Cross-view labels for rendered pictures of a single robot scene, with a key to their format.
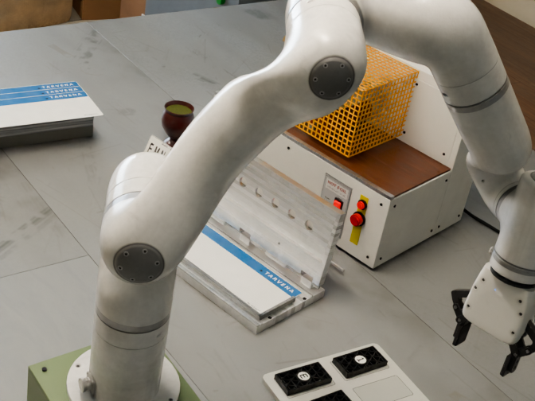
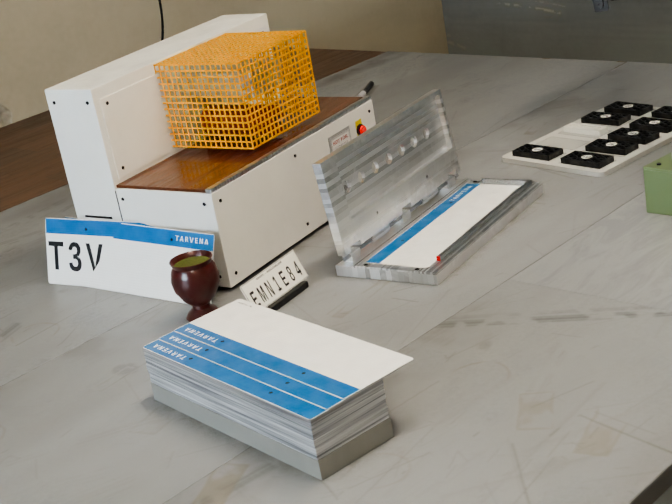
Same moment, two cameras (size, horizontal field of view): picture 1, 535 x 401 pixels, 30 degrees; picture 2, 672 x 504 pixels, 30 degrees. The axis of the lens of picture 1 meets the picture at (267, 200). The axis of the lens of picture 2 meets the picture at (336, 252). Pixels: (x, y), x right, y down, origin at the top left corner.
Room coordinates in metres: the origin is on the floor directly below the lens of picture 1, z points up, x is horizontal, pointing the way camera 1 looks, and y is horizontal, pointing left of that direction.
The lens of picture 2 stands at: (2.03, 2.27, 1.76)
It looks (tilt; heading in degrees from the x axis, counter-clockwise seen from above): 21 degrees down; 268
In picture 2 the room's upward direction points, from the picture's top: 10 degrees counter-clockwise
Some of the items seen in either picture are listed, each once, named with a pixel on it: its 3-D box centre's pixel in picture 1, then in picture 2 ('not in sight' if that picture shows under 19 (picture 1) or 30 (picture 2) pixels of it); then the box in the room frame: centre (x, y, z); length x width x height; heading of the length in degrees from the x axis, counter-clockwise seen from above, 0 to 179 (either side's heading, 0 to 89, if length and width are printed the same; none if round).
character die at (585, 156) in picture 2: (302, 378); (587, 159); (1.41, -0.13, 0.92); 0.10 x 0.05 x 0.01; 126
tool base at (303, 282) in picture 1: (218, 255); (443, 223); (1.75, 0.08, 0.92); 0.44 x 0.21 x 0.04; 52
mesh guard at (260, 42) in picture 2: (345, 92); (238, 88); (2.08, -0.13, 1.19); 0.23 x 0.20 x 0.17; 52
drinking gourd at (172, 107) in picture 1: (177, 126); (197, 287); (2.21, 0.26, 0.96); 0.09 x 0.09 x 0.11
